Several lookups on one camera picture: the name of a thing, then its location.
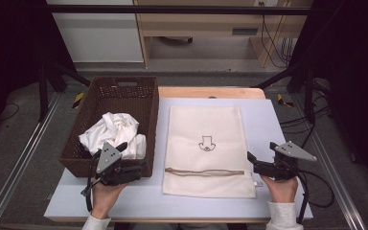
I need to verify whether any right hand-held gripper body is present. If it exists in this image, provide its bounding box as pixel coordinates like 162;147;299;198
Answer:
262;141;318;182

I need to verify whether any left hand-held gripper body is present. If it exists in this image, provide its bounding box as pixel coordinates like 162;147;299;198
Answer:
90;142;142;187

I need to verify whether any white garment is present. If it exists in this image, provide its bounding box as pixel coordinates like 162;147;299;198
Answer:
78;111;148;160

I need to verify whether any brown woven basket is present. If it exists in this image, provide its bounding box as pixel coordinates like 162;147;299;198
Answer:
59;76;160;178

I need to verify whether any cream mesh laundry bag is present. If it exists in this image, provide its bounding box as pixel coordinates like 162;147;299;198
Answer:
162;104;257;199

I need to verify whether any person's right hand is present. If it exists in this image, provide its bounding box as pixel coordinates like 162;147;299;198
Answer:
261;175;299;204

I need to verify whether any person's left hand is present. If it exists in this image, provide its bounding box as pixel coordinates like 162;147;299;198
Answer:
90;182;128;219

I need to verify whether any white table board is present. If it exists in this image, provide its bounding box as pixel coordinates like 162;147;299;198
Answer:
43;97;314;222

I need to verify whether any yellow black tape marker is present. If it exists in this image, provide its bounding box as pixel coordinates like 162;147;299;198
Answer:
276;93;295;108
71;92;86;109

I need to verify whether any black metal stand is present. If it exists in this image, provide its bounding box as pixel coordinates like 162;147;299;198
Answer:
37;58;92;123
254;61;318;125

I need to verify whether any black curtain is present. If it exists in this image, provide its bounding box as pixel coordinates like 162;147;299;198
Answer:
0;0;78;142
288;0;368;193

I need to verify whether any white cabinet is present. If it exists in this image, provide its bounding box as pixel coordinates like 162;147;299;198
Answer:
46;0;145;63

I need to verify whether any light wooden desk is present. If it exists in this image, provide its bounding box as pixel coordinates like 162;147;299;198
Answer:
133;0;314;69

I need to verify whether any aluminium floor rail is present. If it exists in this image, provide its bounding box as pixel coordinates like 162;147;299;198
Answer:
0;91;62;230
290;95;368;230

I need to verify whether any right hand-held gripper black cable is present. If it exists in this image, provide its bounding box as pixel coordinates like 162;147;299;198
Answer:
295;171;311;224

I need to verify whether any black looped floor cable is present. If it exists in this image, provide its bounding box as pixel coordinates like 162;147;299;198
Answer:
279;106;335;209

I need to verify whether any bundle of hanging black cables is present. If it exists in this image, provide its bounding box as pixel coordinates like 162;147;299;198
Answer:
259;1;298;69

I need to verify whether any thin black floor cable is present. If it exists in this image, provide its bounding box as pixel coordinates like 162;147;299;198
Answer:
0;103;21;123

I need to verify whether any black horizontal frame bar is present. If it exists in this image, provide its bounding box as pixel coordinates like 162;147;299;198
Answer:
46;4;312;16

